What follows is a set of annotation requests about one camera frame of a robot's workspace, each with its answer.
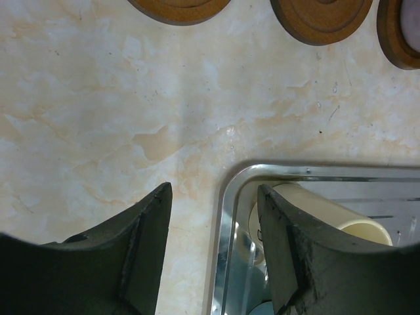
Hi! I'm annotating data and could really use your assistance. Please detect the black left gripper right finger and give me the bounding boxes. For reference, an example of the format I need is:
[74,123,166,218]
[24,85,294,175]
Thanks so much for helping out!
[257,184,419,314]

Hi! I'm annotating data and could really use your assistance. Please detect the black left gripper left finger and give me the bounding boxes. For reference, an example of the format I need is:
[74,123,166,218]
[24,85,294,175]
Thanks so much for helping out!
[1,182,173,314]

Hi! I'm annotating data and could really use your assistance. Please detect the white mug blue handle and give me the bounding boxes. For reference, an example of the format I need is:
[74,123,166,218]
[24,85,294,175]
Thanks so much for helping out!
[249,301,274,315]

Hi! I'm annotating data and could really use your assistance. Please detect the cream cartoon mug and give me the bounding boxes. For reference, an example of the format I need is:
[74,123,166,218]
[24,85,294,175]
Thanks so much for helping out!
[247,182,394,266]

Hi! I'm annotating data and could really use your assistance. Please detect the reddish brown wooden coaster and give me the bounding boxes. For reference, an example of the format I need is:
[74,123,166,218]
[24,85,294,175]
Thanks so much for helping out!
[376,0,419,70]

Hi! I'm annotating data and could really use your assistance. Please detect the dark brown wooden coaster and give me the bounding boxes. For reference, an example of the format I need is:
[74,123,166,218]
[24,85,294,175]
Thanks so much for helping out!
[129,0,230,26]

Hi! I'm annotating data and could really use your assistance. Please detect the purple mug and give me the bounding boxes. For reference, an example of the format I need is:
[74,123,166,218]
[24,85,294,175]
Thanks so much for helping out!
[400,0,420,52]

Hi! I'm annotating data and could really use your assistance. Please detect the stainless steel tray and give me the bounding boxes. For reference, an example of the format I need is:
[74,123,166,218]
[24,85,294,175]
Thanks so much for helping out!
[205,163,419,314]

